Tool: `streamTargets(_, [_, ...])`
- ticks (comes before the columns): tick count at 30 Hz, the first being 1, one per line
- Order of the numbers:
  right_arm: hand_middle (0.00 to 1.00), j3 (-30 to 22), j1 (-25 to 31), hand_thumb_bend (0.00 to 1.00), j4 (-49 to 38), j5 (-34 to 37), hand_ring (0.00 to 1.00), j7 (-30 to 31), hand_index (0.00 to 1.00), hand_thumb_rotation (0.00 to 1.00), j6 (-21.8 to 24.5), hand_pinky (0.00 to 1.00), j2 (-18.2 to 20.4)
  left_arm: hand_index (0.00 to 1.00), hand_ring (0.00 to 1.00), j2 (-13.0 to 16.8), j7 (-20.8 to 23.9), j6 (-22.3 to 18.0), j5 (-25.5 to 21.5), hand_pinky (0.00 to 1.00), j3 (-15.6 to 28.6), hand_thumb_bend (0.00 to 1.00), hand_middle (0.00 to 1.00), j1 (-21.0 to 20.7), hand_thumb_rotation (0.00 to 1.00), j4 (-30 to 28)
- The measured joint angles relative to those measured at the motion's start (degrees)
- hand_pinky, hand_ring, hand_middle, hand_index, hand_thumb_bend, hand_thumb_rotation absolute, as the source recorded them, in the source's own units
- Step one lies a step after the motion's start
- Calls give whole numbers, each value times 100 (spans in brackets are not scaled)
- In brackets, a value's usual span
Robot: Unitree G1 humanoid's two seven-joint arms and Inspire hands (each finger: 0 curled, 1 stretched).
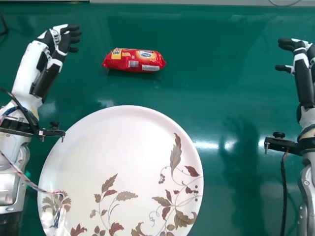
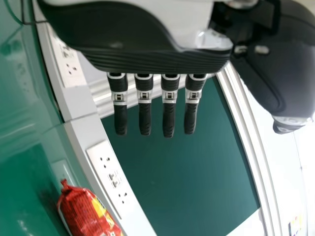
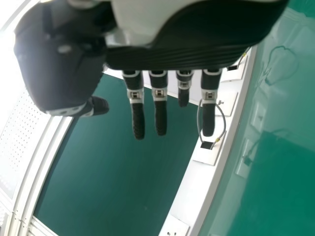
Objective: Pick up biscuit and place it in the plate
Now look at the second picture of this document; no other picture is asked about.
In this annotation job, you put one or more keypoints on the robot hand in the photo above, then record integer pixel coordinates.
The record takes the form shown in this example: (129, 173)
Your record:
(137, 32)

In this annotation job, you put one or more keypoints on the red biscuit packet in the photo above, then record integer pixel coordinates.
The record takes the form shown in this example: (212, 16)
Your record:
(81, 211)

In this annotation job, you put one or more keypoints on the white socket panel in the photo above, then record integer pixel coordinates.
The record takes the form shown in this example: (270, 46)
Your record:
(70, 66)
(110, 172)

